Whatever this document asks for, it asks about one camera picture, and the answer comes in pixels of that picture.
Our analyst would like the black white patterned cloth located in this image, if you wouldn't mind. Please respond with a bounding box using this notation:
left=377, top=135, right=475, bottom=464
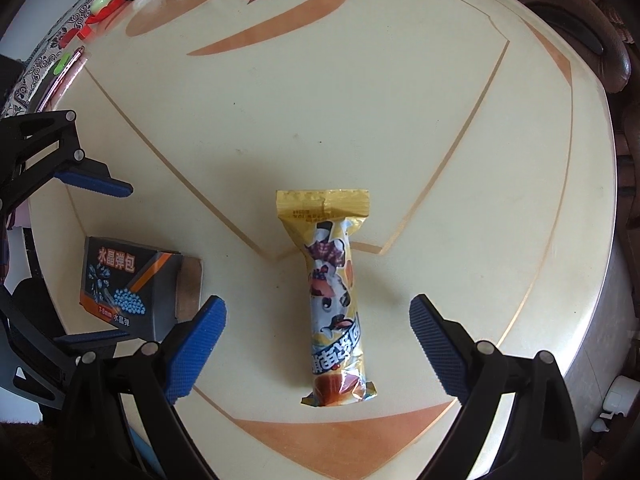
left=0, top=0, right=102, bottom=122

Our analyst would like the red tray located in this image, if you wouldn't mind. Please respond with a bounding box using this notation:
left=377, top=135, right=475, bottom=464
left=77, top=0, right=132, bottom=41

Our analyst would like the grey orange cardboard box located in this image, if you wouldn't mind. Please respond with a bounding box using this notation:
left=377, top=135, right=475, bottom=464
left=78, top=235, right=204, bottom=344

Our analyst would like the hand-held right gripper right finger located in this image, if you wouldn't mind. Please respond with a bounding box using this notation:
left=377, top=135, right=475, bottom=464
left=409, top=293, right=587, bottom=480

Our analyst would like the yellow sausage snack packet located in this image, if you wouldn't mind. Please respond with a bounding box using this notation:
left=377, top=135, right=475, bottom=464
left=275, top=188, right=379, bottom=409

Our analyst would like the white plastic device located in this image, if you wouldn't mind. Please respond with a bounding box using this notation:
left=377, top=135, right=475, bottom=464
left=591, top=373, right=640, bottom=434

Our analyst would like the brown leather sofa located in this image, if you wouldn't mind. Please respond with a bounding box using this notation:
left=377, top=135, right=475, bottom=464
left=500, top=0, right=640, bottom=94

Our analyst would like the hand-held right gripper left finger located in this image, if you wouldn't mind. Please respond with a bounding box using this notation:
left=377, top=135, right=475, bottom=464
left=52, top=295, right=229, bottom=480

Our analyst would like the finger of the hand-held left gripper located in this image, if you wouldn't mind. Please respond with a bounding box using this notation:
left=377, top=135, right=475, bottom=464
left=0, top=302, right=131, bottom=398
left=0, top=109, right=135, bottom=221

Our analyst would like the brown leather armchair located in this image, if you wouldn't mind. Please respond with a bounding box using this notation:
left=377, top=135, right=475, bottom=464
left=607, top=89, right=640, bottom=242

